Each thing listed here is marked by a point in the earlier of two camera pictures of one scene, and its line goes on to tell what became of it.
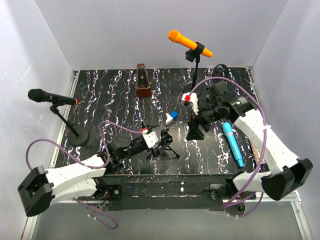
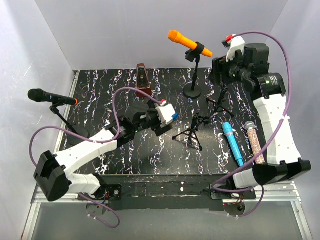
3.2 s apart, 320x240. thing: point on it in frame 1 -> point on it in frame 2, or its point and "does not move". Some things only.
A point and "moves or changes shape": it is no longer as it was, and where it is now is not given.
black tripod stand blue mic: x=166 y=138 moves or changes shape
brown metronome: x=143 y=85 does not move
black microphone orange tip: x=36 y=95 does not move
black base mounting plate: x=162 y=192 does not move
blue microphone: x=228 y=131 does not move
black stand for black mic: x=76 y=137 does not move
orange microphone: x=176 y=36 does not move
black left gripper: x=151 y=126 -> x=160 y=130
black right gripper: x=194 y=133 -> x=219 y=64
